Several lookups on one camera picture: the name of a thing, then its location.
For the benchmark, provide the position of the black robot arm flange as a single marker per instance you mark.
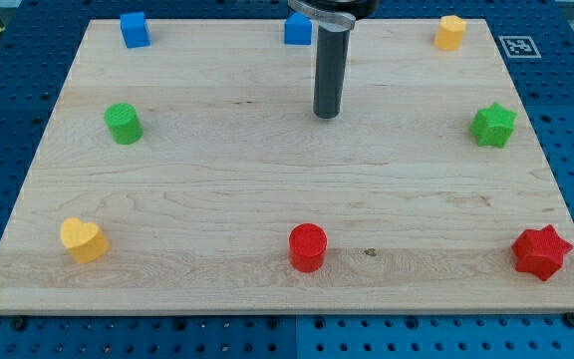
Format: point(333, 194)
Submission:
point(342, 13)

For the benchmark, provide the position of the red cylinder block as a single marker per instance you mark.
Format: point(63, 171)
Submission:
point(307, 247)

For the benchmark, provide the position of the wooden board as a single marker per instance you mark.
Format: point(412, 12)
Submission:
point(419, 218)

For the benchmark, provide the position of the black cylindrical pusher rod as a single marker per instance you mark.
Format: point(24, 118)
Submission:
point(331, 59)

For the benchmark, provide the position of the blue block centre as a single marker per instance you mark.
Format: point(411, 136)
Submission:
point(298, 30)

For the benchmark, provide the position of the green cylinder block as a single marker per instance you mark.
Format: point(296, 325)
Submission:
point(123, 123)

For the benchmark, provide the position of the yellow heart block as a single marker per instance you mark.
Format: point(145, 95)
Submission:
point(85, 241)

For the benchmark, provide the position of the green star block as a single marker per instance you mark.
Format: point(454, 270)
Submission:
point(493, 126)

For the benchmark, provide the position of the blue cube block left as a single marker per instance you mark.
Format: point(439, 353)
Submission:
point(134, 30)

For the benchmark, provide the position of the yellow hexagon block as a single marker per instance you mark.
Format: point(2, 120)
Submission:
point(450, 32)

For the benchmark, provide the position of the red star block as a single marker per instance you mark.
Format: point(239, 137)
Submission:
point(540, 252)

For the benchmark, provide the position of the white fiducial marker tag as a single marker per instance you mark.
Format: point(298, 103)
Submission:
point(519, 47)

